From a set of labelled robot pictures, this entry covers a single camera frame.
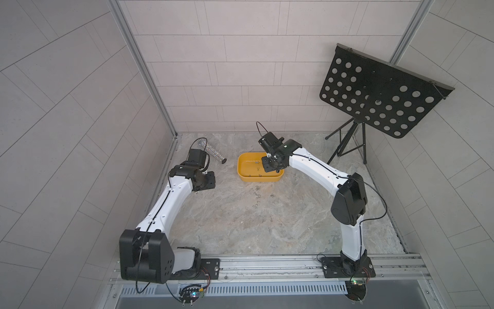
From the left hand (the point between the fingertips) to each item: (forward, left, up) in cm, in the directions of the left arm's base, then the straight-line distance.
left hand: (212, 179), depth 84 cm
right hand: (+7, -25, +1) cm, 26 cm away
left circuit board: (-39, +4, -12) cm, 41 cm away
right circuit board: (-38, -55, -11) cm, 68 cm away
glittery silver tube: (+22, +5, -8) cm, 24 cm away
